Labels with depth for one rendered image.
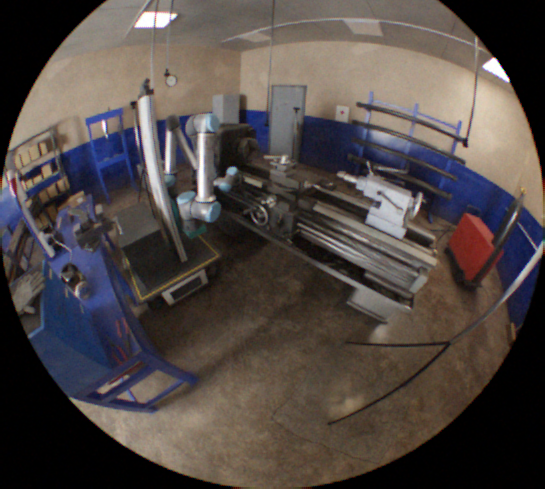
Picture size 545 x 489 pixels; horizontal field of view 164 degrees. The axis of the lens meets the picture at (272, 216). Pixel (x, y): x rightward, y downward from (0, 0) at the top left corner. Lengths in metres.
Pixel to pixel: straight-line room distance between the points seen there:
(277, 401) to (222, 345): 0.65
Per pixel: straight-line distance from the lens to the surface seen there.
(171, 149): 1.92
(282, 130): 5.51
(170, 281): 1.77
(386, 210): 1.53
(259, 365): 1.66
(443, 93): 4.67
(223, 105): 5.61
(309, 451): 1.73
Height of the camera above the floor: 1.63
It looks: 34 degrees down
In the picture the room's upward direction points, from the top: 4 degrees clockwise
